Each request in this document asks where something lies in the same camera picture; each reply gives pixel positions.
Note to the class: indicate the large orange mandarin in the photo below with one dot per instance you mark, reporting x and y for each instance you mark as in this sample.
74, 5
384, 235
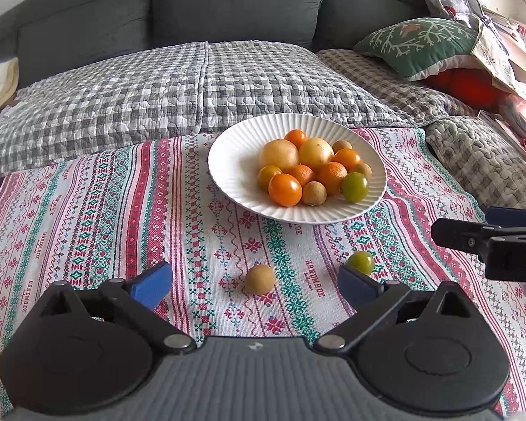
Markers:
331, 176

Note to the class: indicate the brown grey checked blanket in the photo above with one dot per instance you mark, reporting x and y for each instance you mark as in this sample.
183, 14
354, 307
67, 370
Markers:
399, 92

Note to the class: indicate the grey quilted blanket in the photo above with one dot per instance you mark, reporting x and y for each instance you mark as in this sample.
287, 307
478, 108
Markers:
477, 153

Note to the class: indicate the floral fabric bag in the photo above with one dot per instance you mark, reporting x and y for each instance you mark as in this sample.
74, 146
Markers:
491, 48

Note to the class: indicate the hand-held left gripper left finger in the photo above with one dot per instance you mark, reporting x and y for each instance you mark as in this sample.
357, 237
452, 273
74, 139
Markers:
151, 286

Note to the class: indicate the round yellow fruit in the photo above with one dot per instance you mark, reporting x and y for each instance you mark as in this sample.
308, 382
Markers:
316, 152
278, 153

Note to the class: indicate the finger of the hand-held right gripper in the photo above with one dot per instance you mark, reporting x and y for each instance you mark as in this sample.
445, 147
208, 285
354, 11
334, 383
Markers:
508, 215
460, 234

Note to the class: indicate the grey white checked quilt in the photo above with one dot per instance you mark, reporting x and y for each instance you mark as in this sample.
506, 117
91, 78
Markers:
158, 87

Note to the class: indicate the red cushion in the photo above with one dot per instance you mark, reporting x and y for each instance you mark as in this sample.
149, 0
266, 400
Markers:
464, 85

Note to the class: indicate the green white patterned pillow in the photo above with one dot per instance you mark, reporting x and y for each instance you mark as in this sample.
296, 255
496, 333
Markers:
416, 44

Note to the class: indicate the brown longan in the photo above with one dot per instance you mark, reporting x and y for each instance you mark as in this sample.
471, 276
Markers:
363, 170
342, 145
314, 193
259, 279

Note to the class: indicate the white ribbed bowl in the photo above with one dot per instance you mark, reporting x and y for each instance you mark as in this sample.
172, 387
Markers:
241, 162

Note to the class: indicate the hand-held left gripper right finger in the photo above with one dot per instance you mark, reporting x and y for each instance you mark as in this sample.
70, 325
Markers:
357, 286

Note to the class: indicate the dark grey sofa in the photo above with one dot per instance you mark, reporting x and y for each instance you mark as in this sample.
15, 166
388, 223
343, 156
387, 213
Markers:
236, 4

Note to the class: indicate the small orange mandarin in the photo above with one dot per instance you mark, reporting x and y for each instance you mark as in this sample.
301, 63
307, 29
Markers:
301, 173

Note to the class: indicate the green cherry tomato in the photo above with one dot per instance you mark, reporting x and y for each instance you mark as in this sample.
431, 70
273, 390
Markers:
355, 187
361, 262

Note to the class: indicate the red green patterned cloth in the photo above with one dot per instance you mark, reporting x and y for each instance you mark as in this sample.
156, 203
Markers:
114, 210

